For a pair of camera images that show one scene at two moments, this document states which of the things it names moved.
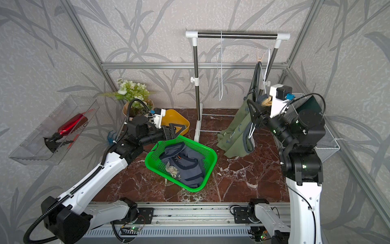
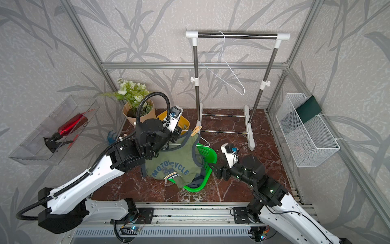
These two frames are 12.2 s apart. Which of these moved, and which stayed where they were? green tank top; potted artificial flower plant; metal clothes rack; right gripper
Moved: right gripper; green tank top
Stayed: metal clothes rack; potted artificial flower plant
